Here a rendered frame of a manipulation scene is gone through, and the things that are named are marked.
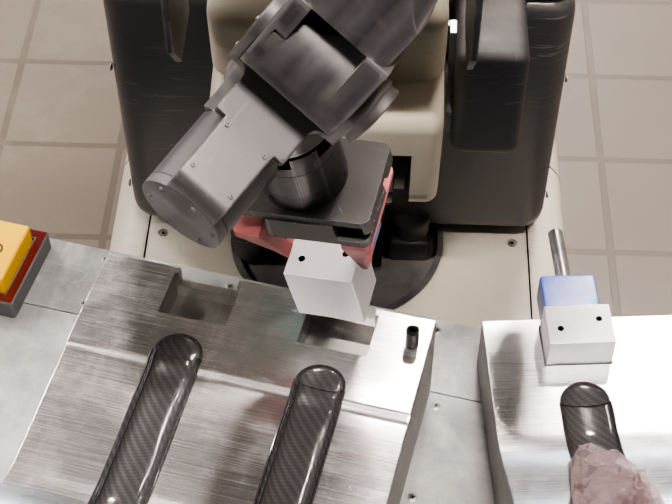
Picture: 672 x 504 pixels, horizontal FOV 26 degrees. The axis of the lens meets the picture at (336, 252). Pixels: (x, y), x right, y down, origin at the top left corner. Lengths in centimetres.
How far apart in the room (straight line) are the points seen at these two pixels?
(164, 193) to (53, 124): 168
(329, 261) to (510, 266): 93
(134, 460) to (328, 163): 27
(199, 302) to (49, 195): 129
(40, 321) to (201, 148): 43
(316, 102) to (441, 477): 41
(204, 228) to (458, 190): 104
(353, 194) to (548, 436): 26
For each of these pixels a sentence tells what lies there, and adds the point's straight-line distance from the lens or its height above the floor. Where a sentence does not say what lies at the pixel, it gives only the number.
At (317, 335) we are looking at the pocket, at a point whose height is 86.
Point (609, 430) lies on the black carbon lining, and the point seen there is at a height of 85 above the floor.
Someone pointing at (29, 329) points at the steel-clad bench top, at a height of 80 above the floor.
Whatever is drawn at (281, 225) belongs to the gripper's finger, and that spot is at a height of 104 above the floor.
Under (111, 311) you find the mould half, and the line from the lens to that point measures 110.
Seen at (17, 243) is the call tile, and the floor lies 84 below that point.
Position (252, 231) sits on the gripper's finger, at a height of 102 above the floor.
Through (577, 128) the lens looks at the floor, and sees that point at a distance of 250.
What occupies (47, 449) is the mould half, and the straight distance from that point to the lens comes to 105.
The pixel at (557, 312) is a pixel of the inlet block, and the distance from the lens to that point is 111.
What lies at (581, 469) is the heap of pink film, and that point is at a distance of 103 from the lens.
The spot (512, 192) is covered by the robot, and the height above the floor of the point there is 38.
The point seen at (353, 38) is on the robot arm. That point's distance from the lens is 78.
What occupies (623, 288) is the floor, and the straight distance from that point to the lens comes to 228.
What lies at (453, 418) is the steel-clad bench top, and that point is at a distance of 115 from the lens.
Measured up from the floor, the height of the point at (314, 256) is 98.
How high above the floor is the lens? 176
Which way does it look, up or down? 50 degrees down
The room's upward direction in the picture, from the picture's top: straight up
